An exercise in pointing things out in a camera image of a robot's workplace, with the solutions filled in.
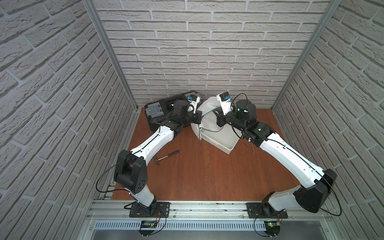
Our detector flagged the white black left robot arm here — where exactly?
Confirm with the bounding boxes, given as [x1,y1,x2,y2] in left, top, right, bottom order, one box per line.
[114,95,202,210]

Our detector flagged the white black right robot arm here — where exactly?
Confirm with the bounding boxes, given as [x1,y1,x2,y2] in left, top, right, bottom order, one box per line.
[217,93,337,217]

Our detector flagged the white perforated plastic basket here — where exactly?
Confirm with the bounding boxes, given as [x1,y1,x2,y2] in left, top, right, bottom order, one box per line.
[200,119,241,155]

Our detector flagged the black plastic toolbox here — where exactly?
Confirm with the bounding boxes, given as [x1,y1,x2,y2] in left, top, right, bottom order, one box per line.
[145,91,200,133]

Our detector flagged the left controller board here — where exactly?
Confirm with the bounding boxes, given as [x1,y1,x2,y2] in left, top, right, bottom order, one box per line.
[139,220,159,237]

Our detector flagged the controller board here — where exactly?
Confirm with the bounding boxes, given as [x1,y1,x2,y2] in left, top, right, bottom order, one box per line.
[264,222,281,238]
[139,220,159,237]

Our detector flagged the right controller board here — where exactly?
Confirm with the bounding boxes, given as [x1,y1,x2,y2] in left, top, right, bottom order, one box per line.
[264,222,281,238]

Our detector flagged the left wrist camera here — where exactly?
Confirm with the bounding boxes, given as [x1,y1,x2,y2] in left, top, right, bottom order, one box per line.
[186,94,202,113]

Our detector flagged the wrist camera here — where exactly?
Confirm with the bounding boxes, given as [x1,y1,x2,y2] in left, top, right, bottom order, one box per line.
[186,94,202,113]
[217,92,232,116]

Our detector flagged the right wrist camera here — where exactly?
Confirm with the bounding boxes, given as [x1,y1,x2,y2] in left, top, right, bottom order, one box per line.
[217,92,232,116]

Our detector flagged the black handled hammer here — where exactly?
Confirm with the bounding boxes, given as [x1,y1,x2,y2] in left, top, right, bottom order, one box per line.
[153,150,180,165]

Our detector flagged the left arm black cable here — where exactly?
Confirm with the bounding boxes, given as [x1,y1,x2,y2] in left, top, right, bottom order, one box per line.
[95,155,133,194]

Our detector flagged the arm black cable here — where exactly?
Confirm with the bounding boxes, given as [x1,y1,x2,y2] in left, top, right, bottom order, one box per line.
[95,155,133,194]
[317,176,343,217]

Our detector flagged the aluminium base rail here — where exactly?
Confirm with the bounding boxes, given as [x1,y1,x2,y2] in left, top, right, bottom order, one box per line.
[77,200,341,240]

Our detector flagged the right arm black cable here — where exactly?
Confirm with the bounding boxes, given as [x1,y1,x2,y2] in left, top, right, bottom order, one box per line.
[317,176,343,217]

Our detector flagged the left aluminium corner post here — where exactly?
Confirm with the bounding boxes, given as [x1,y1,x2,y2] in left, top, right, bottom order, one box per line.
[83,0,138,111]

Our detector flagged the aluminium corner post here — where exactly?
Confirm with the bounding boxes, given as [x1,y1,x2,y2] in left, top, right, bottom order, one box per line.
[83,0,138,111]
[271,0,342,112]

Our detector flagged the right aluminium corner post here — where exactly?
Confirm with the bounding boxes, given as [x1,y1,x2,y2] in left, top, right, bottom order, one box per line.
[271,0,342,112]

